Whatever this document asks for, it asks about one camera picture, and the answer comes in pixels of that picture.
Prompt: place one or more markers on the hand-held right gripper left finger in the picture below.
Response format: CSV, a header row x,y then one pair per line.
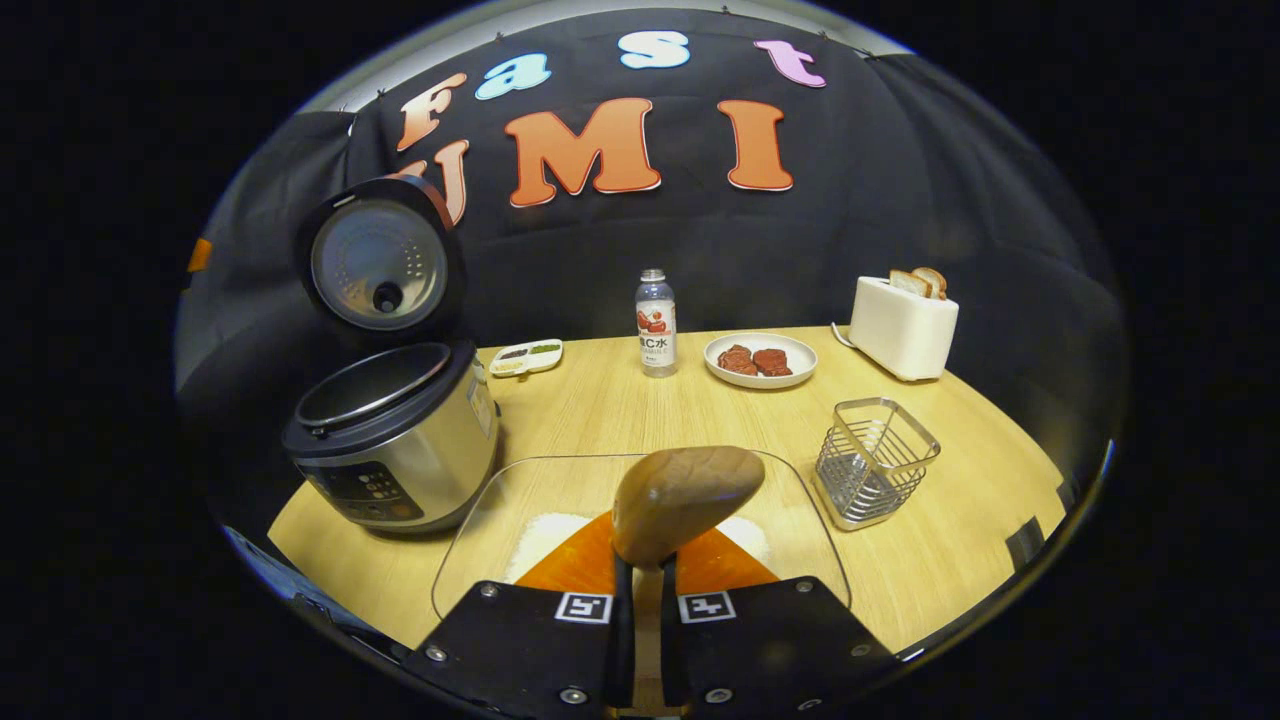
x,y
625,620

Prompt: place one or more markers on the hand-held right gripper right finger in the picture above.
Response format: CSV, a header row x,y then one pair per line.
x,y
670,640

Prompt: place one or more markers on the wooden spoon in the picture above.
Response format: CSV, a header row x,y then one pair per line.
x,y
680,500

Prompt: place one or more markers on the black silver rice cooker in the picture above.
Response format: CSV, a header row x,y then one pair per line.
x,y
400,450

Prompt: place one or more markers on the clear glass tray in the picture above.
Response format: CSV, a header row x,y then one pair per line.
x,y
480,560

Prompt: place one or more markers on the white divided bean dish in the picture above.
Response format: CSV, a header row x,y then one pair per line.
x,y
525,358

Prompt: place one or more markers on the clear drink bottle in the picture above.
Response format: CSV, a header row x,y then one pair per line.
x,y
656,340

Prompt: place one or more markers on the red meat piece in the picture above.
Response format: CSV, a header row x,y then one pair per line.
x,y
737,360
772,362

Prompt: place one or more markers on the white round plate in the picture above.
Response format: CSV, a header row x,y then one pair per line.
x,y
800,358

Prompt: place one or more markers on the white toaster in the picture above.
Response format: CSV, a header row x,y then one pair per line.
x,y
900,330

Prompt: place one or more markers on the toast bread slice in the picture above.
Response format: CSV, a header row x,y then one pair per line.
x,y
908,283
937,280

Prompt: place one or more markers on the orange tag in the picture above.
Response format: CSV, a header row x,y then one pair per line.
x,y
199,255

